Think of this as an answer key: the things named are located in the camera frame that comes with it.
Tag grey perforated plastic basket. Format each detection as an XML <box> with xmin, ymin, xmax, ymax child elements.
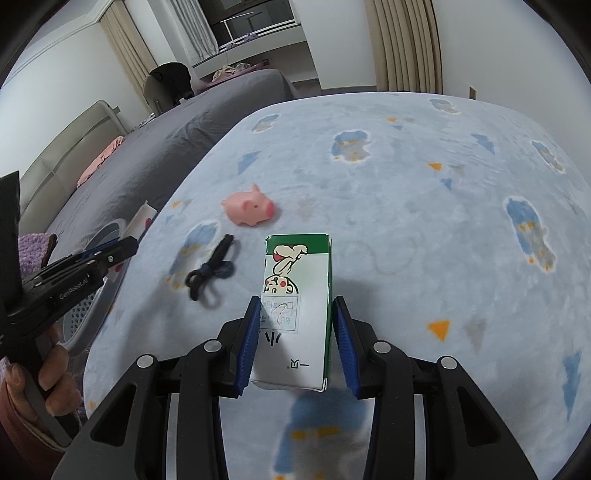
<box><xmin>55</xmin><ymin>216</ymin><xmax>130</xmax><ymax>358</ymax></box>

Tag person's left hand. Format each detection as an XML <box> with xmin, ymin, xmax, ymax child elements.
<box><xmin>0</xmin><ymin>344</ymin><xmax>83</xmax><ymax>435</ymax></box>

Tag pile of pink clothes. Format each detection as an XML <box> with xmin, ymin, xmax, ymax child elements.
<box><xmin>210</xmin><ymin>65</ymin><xmax>262</xmax><ymax>84</ymax></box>

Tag dark window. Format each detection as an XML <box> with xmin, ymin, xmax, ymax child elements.
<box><xmin>198</xmin><ymin>0</ymin><xmax>296</xmax><ymax>47</ymax></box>

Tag white window ledge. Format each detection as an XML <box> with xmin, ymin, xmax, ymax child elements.
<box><xmin>191</xmin><ymin>21</ymin><xmax>308</xmax><ymax>81</ymax></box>

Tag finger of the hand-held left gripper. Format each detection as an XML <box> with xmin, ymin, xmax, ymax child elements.
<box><xmin>44</xmin><ymin>236</ymin><xmax>140</xmax><ymax>280</ymax></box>
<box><xmin>46</xmin><ymin>242</ymin><xmax>122</xmax><ymax>271</ymax></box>

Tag dark blue hair tie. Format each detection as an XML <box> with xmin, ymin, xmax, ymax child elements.
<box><xmin>185</xmin><ymin>234</ymin><xmax>241</xmax><ymax>308</ymax></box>

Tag wide beige curtain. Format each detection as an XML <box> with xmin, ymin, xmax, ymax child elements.
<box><xmin>365</xmin><ymin>0</ymin><xmax>446</xmax><ymax>95</ymax></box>

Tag chair with black garment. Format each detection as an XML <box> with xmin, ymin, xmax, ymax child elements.
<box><xmin>142</xmin><ymin>62</ymin><xmax>195</xmax><ymax>116</ymax></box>

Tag grey bed sheet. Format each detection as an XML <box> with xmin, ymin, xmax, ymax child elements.
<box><xmin>44</xmin><ymin>68</ymin><xmax>298</xmax><ymax>259</ymax></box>

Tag white drying rack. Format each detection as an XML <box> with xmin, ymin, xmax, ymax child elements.
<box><xmin>221</xmin><ymin>13</ymin><xmax>259</xmax><ymax>44</ymax></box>

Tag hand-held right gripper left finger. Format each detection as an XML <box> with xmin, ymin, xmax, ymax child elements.
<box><xmin>52</xmin><ymin>295</ymin><xmax>262</xmax><ymax>480</ymax></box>

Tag narrow beige curtain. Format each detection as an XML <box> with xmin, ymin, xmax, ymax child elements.
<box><xmin>99</xmin><ymin>4</ymin><xmax>158</xmax><ymax>93</ymax></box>

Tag white sheer curtain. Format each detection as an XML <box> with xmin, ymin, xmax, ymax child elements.
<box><xmin>168</xmin><ymin>0</ymin><xmax>220</xmax><ymax>61</ymax></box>

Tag green and white carton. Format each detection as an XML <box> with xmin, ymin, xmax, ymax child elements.
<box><xmin>249</xmin><ymin>233</ymin><xmax>334</xmax><ymax>393</ymax></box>

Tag pink pig toy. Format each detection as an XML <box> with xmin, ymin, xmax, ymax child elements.
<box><xmin>221</xmin><ymin>183</ymin><xmax>279</xmax><ymax>228</ymax></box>

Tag purple knit cloth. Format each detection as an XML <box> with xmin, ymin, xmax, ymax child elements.
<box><xmin>18</xmin><ymin>233</ymin><xmax>58</xmax><ymax>274</ymax></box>

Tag beige padded headboard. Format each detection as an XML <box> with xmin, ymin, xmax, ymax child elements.
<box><xmin>18</xmin><ymin>100</ymin><xmax>125</xmax><ymax>222</ymax></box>

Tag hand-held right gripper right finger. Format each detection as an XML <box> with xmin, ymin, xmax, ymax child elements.
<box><xmin>331</xmin><ymin>295</ymin><xmax>541</xmax><ymax>480</ymax></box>

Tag pink cloth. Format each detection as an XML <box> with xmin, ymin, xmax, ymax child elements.
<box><xmin>76</xmin><ymin>136</ymin><xmax>126</xmax><ymax>188</ymax></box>

